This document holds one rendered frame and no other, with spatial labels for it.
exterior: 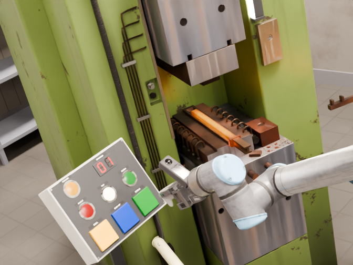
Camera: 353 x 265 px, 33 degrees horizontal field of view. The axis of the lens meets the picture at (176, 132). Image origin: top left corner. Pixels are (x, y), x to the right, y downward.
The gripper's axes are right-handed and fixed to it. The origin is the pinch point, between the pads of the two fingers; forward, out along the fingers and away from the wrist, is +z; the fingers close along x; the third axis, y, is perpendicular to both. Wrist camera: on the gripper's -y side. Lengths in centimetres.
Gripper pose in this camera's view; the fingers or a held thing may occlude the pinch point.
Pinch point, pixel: (160, 192)
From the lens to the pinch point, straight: 196.7
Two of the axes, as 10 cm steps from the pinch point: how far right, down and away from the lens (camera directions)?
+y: 5.6, 8.3, 0.6
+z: -5.4, 3.1, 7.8
